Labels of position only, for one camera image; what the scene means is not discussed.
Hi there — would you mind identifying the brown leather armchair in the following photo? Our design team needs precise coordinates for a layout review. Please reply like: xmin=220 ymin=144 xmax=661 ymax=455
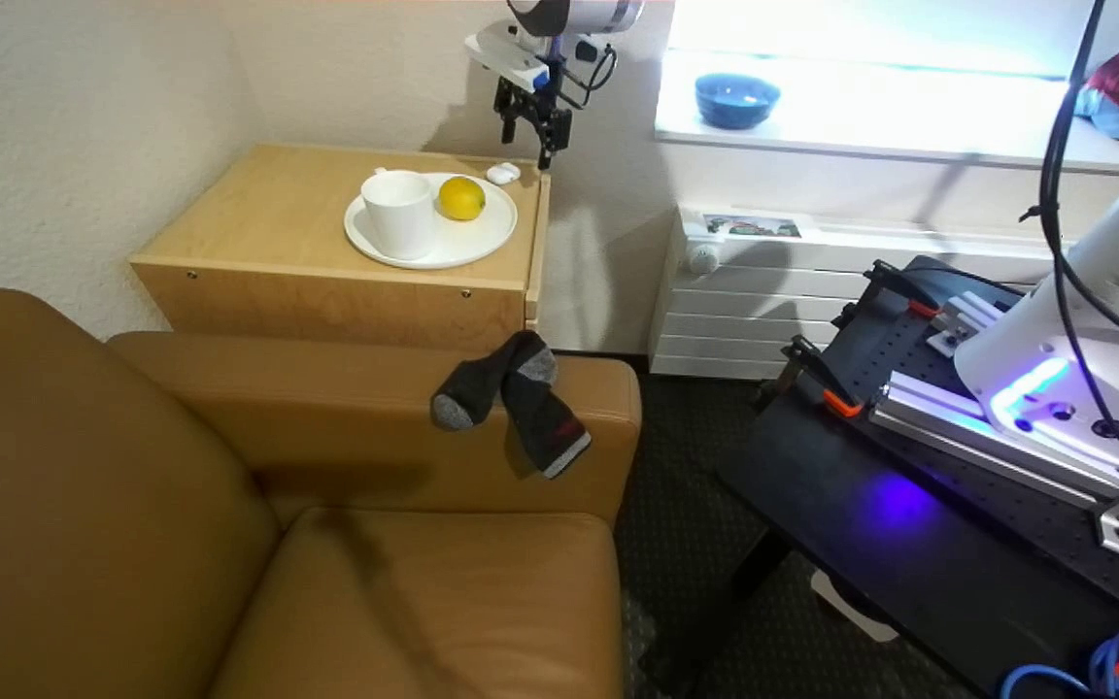
xmin=0 ymin=290 xmax=643 ymax=699

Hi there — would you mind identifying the yellow lemon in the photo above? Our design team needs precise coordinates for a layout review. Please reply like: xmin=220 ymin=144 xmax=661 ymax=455
xmin=441 ymin=180 xmax=486 ymax=223

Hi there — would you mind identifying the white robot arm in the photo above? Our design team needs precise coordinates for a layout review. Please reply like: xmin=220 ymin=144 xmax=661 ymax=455
xmin=494 ymin=0 xmax=1119 ymax=490

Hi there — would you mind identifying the blue bowl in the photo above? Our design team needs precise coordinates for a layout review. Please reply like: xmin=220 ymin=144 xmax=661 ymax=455
xmin=696 ymin=73 xmax=781 ymax=131

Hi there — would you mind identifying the white round plate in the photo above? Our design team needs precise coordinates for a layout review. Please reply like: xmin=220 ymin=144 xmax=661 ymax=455
xmin=343 ymin=171 xmax=517 ymax=270

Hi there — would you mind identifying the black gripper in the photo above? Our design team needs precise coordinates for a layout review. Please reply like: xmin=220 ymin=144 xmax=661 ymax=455
xmin=494 ymin=59 xmax=571 ymax=171

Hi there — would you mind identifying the black robot table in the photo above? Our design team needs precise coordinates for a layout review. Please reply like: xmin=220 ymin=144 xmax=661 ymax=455
xmin=720 ymin=255 xmax=1119 ymax=695

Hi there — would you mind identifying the white earphone case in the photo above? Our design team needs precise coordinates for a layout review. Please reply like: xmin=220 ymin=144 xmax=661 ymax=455
xmin=486 ymin=162 xmax=522 ymax=185

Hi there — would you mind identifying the aluminium mounting rail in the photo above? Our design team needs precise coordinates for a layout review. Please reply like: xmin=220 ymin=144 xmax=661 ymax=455
xmin=872 ymin=373 xmax=1119 ymax=556

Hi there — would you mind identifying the black clamp with orange handle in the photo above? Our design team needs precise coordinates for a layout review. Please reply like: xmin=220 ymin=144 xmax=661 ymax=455
xmin=754 ymin=336 xmax=863 ymax=420

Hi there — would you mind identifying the dark grey sock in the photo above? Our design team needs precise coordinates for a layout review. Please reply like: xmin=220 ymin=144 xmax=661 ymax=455
xmin=430 ymin=332 xmax=592 ymax=478

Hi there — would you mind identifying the wooden nightstand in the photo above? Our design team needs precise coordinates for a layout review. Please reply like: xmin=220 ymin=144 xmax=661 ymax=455
xmin=131 ymin=144 xmax=553 ymax=349

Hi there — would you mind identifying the white radiator heater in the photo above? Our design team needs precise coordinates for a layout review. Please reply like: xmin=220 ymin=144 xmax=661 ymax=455
xmin=649 ymin=206 xmax=1047 ymax=380

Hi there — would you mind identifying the white cup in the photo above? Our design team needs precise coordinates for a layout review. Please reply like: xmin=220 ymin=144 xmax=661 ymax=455
xmin=363 ymin=171 xmax=435 ymax=261

